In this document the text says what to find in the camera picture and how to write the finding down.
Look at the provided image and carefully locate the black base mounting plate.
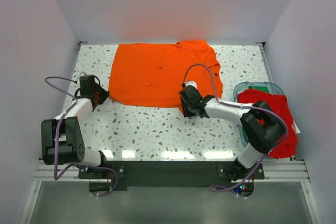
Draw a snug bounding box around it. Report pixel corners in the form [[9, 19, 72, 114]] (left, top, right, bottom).
[[78, 161, 265, 193]]

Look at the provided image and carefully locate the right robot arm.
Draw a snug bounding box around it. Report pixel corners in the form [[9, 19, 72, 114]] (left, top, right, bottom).
[[179, 83, 289, 181]]

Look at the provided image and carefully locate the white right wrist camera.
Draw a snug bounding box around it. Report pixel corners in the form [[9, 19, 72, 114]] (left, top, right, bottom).
[[184, 81, 197, 89]]

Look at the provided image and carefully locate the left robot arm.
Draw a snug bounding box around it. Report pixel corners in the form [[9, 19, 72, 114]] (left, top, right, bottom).
[[41, 75, 109, 178]]

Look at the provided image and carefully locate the clear blue plastic bin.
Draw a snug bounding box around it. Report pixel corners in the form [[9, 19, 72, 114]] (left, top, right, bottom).
[[233, 81, 284, 147]]

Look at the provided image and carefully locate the white paper sheet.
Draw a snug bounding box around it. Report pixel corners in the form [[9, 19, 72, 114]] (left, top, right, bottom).
[[292, 121, 301, 134]]

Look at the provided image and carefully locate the orange t shirt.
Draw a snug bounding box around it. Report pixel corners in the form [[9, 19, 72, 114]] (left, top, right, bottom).
[[109, 40, 223, 109]]

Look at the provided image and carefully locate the red t shirt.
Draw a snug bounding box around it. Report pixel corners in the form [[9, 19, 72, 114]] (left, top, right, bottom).
[[237, 89, 299, 159]]

